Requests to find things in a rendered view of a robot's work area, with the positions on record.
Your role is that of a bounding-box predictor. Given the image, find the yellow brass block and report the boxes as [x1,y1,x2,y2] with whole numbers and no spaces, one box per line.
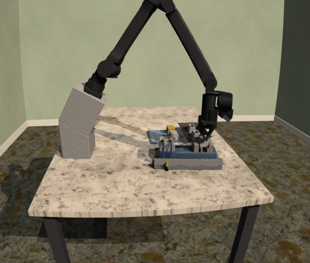
[166,125,175,134]

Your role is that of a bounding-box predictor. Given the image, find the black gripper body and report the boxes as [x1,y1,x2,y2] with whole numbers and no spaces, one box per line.
[198,106,217,129]

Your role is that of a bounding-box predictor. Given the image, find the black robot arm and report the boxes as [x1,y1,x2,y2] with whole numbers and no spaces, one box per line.
[84,0,233,122]

